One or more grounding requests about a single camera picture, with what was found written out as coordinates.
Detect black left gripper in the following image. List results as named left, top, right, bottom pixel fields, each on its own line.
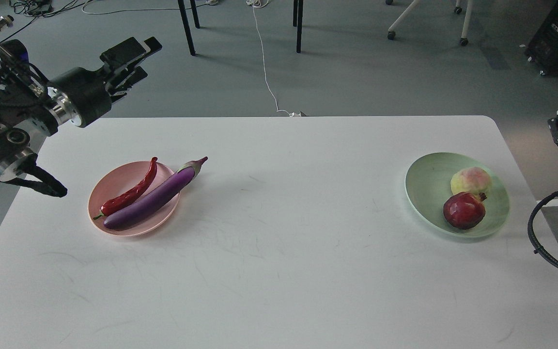
left=48, top=37, right=163, bottom=128

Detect yellow-green pink peach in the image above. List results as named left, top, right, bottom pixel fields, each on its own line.
left=450, top=167, right=492, bottom=196

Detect red chili pepper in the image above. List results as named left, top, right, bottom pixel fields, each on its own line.
left=89, top=157, right=158, bottom=221

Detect purple eggplant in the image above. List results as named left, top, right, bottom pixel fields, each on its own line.
left=104, top=157, right=208, bottom=231

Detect dark red pomegranate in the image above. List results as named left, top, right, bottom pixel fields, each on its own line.
left=443, top=192, right=487, bottom=230

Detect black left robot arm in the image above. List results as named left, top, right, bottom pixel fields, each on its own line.
left=0, top=16, right=162, bottom=197

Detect black table leg left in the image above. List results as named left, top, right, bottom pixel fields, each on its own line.
left=177, top=0, right=200, bottom=57

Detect black table leg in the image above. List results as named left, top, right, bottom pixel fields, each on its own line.
left=292, top=0, right=304, bottom=54
left=177, top=0, right=200, bottom=57

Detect pink plastic plate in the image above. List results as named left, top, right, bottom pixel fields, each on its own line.
left=85, top=161, right=180, bottom=237

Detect light green plastic plate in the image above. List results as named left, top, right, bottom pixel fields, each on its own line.
left=404, top=152, right=510, bottom=241

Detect black table leg right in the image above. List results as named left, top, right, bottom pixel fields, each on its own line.
left=292, top=0, right=304, bottom=54

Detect white office chair base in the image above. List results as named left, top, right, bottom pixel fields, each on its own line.
left=386, top=0, right=476, bottom=47

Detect black cables on floor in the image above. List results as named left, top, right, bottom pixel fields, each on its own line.
left=0, top=0, right=183, bottom=34

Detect white cable on floor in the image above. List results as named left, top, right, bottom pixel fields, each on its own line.
left=246, top=0, right=303, bottom=118

